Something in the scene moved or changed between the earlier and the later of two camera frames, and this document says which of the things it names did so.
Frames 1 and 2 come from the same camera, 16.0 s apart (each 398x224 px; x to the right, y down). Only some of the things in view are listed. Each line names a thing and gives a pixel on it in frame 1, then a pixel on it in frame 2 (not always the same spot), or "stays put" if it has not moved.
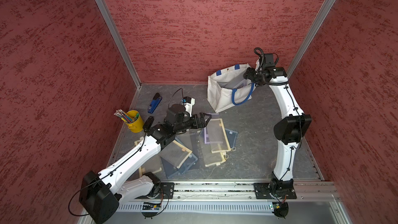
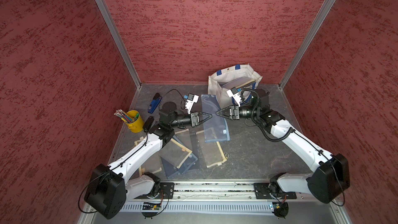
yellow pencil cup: x=137 y=125 stays put
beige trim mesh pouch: x=175 y=154 stays put
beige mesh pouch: x=218 y=139 → x=236 y=83
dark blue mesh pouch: x=171 y=170 stays put
